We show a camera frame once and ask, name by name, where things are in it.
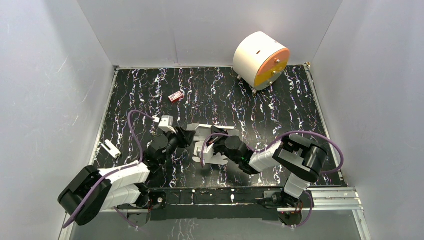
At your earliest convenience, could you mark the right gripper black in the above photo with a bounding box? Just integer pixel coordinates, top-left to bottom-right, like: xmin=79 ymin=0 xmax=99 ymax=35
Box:
xmin=206 ymin=125 xmax=241 ymax=165

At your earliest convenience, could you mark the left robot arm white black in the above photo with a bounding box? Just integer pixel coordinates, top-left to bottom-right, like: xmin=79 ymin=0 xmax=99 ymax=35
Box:
xmin=57 ymin=127 xmax=196 ymax=228

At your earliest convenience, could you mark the small white plastic bracket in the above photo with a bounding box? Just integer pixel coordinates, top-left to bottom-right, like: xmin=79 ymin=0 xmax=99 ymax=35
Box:
xmin=100 ymin=139 xmax=122 ymax=160

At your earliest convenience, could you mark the small red white packet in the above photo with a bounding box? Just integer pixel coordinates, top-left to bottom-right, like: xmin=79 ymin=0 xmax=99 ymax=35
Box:
xmin=168 ymin=91 xmax=185 ymax=103

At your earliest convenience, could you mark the white cardboard box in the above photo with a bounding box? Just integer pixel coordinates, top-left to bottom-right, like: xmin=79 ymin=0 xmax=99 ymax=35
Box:
xmin=187 ymin=123 xmax=240 ymax=166

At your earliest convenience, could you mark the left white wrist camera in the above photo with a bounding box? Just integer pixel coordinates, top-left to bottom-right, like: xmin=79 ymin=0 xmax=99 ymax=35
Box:
xmin=158 ymin=115 xmax=176 ymax=134

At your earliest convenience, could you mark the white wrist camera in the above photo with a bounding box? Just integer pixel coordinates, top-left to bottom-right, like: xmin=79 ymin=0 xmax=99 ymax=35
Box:
xmin=199 ymin=145 xmax=214 ymax=164
xmin=158 ymin=115 xmax=176 ymax=134

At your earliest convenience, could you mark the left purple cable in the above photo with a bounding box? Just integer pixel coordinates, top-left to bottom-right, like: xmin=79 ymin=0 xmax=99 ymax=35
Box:
xmin=62 ymin=109 xmax=160 ymax=230

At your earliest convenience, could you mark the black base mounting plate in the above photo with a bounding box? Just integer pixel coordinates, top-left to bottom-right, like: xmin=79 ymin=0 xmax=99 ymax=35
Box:
xmin=122 ymin=186 xmax=315 ymax=226

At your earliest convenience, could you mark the aluminium frame rail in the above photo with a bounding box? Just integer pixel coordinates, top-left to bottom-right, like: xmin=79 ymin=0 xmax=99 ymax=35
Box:
xmin=59 ymin=188 xmax=372 ymax=240

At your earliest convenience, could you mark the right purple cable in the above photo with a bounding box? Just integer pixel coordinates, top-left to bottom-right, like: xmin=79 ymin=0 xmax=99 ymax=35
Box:
xmin=200 ymin=130 xmax=345 ymax=229

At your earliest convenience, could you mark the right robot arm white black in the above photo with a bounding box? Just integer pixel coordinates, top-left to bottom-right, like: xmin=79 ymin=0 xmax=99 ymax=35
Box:
xmin=205 ymin=126 xmax=328 ymax=208

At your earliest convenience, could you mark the purple cable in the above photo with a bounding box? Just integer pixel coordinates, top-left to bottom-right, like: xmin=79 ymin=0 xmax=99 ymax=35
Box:
xmin=200 ymin=130 xmax=345 ymax=229
xmin=62 ymin=109 xmax=160 ymax=230

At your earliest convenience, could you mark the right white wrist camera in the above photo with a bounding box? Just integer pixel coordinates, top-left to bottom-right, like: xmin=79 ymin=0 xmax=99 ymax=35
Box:
xmin=199 ymin=145 xmax=214 ymax=164

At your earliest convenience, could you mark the white cylindrical drum orange face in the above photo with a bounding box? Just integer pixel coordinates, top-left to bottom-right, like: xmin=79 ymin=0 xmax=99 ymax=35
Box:
xmin=232 ymin=31 xmax=291 ymax=93

